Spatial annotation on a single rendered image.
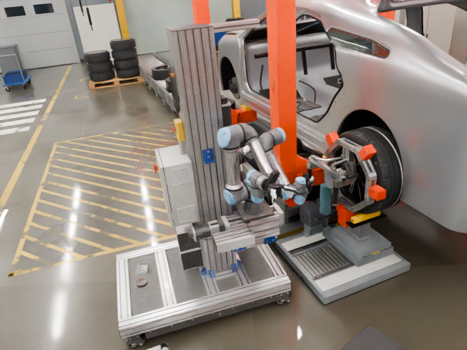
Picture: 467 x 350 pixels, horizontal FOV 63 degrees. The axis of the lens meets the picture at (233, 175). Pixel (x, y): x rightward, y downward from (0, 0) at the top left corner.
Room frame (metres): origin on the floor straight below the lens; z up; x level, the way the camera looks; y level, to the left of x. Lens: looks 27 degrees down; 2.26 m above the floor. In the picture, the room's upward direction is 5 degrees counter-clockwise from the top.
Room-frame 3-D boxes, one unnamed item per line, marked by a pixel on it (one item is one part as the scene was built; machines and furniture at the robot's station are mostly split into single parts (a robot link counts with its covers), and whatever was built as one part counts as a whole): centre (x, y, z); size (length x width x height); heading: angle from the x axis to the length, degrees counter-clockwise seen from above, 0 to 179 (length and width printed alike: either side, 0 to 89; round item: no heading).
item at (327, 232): (2.67, -1.02, 0.13); 0.50 x 0.36 x 0.10; 20
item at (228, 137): (2.20, 0.00, 1.19); 0.15 x 0.12 x 0.55; 119
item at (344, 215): (2.58, -0.91, 0.48); 0.16 x 0.12 x 0.17; 110
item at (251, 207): (2.27, -0.12, 0.87); 0.15 x 0.15 x 0.10
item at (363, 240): (2.62, -1.04, 0.32); 0.40 x 0.30 x 0.28; 20
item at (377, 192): (2.27, -0.99, 0.85); 0.09 x 0.08 x 0.07; 20
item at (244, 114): (4.94, -0.12, 0.69); 0.52 x 0.17 x 0.35; 110
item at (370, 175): (2.56, -0.88, 0.85); 0.54 x 0.07 x 0.54; 20
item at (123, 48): (10.61, 2.95, 0.55); 1.40 x 0.80 x 1.09; 102
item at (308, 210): (2.91, -0.79, 0.26); 0.42 x 0.18 x 0.35; 110
